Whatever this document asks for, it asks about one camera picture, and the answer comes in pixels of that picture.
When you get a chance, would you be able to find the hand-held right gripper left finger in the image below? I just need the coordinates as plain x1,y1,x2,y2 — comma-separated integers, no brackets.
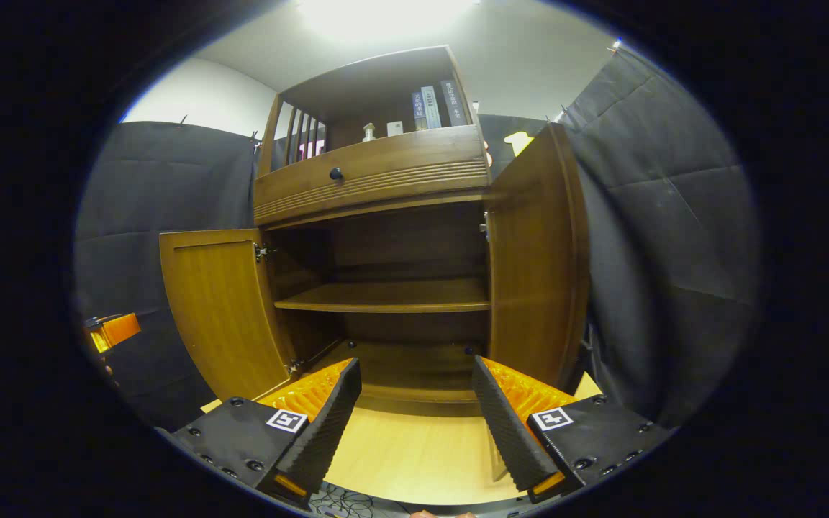
173,358,362,508

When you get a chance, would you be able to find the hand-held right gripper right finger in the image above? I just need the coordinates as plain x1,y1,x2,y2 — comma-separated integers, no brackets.
472,355,674,504

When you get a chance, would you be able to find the wooden shoe cabinet door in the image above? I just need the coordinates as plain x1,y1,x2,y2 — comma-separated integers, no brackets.
485,122,592,393
159,229,293,402

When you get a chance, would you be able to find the wooden double-door shoe cabinet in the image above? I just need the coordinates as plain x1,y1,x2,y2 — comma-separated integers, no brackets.
159,45,592,418

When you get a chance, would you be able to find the wooden inner shelf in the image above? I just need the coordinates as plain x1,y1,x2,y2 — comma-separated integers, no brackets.
274,277,491,314

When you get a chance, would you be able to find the wooden drawer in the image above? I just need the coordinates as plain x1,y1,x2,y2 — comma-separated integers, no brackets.
253,124,491,227

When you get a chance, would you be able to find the ceiling light panel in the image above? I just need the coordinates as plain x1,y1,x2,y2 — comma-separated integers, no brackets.
296,0,484,40

